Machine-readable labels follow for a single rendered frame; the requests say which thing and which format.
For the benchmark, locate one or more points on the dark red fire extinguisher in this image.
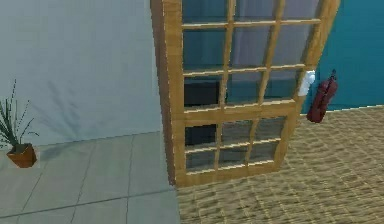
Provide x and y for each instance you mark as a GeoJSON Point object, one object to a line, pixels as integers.
{"type": "Point", "coordinates": [320, 100]}

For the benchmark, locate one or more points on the houseplant in brown pot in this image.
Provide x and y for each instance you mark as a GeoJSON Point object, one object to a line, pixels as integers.
{"type": "Point", "coordinates": [20, 154]}

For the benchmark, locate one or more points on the wooden glass-paned room door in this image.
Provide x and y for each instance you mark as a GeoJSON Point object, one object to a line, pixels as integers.
{"type": "Point", "coordinates": [173, 100]}

